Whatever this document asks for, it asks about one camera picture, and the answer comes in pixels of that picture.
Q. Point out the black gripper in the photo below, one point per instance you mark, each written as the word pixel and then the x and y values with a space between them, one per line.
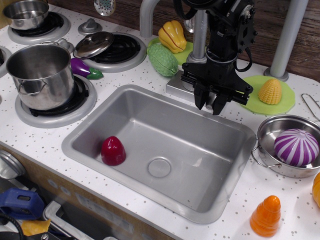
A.
pixel 219 77

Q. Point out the silver faucet lever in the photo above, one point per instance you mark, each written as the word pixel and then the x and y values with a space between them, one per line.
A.
pixel 211 103

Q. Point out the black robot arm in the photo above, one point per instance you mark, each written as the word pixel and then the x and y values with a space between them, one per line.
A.
pixel 231 27

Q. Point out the green plate under corn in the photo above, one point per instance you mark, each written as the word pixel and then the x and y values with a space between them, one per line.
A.
pixel 255 105

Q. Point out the green plate behind faucet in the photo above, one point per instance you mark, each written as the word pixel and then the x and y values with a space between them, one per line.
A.
pixel 180 56

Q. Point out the green toy bitter gourd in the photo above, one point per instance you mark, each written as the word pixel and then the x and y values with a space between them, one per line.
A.
pixel 162 60

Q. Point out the yellow toy corn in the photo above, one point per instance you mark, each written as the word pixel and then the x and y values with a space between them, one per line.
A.
pixel 271 92

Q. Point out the silver toy sink basin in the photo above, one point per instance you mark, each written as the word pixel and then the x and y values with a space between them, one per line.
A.
pixel 186 160

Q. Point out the yellow toy bell pepper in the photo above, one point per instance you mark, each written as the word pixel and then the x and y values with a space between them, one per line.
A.
pixel 171 35

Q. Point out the silver toy faucet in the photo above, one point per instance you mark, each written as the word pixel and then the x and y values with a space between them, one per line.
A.
pixel 176 87

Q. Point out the hanging steel ladle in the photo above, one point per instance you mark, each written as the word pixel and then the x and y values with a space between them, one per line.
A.
pixel 189 25

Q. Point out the middle stove burner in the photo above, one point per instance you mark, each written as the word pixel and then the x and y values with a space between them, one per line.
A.
pixel 126 52

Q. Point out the stove burner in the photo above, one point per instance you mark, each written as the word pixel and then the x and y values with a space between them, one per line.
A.
pixel 54 27
pixel 77 107
pixel 126 52

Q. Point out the purple striped toy onion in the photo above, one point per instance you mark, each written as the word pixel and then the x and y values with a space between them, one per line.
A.
pixel 296 147

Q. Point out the red toy pepper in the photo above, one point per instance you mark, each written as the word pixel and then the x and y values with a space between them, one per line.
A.
pixel 112 151

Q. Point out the front left stove burner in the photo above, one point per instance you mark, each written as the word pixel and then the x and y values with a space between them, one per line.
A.
pixel 77 107

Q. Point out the steel pot lid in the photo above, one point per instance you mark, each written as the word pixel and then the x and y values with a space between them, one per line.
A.
pixel 93 44

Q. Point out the orange toy carrot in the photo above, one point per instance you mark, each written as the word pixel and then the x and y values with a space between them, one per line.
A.
pixel 265 219

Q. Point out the orange toy at edge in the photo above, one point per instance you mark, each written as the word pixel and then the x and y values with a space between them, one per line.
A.
pixel 316 189

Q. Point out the purple toy eggplant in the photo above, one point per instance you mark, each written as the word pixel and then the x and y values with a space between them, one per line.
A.
pixel 80 68

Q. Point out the hanging steel strainer spoon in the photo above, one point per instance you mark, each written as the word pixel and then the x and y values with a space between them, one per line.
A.
pixel 105 7

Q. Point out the grey stove knob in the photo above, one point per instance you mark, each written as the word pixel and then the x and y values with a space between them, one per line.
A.
pixel 89 27

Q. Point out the back left stove burner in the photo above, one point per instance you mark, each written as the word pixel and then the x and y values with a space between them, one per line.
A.
pixel 54 27

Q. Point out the large steel pot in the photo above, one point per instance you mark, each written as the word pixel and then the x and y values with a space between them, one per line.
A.
pixel 42 75

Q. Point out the small steel pot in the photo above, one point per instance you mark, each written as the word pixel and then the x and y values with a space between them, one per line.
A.
pixel 26 14

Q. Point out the silver oven knob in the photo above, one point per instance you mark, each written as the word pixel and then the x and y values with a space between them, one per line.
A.
pixel 10 167

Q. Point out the blue clamp tool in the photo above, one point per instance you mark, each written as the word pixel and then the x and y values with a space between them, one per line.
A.
pixel 21 204

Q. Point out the yellow cloth piece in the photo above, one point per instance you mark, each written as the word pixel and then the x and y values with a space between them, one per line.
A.
pixel 34 227

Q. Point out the steel pan with handles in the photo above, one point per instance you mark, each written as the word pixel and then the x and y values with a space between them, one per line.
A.
pixel 264 154

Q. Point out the grey vertical post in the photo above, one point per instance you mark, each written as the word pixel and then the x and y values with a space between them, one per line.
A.
pixel 288 36

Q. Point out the wire utensil handle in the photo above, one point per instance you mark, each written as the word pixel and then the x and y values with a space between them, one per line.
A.
pixel 312 105

